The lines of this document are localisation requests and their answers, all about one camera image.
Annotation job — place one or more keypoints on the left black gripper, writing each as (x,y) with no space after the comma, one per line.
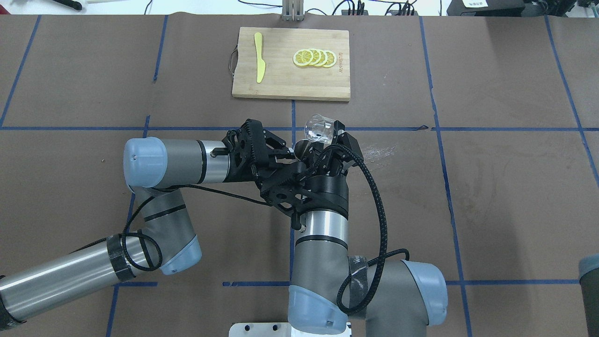
(240,164)

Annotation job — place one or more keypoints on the yellow plastic knife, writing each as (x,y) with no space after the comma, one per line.
(260,62)

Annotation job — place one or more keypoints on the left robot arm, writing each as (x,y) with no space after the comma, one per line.
(159,234)

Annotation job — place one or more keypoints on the black box device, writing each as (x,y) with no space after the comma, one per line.
(494,8)

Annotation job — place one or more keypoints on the clear glass shaker cup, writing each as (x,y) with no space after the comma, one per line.
(320,129)

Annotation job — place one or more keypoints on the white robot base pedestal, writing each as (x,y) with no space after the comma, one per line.
(277,329)

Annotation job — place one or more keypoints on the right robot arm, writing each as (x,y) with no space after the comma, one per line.
(394,295)

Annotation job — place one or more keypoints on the aluminium frame post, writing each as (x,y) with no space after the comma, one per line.
(293,10)

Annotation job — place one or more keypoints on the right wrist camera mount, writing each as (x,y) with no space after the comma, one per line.
(285,190)

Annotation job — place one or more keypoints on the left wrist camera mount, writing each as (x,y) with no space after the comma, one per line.
(241,154)

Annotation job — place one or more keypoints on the steel jigger measuring cup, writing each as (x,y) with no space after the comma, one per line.
(302,149)

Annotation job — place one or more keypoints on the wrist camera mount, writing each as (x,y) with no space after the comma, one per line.
(241,154)
(285,190)

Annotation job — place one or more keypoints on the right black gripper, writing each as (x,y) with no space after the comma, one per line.
(331,193)

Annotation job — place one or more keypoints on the black handheld tool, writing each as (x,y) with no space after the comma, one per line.
(77,6)

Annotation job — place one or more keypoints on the bamboo cutting board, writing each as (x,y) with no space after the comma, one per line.
(283,79)

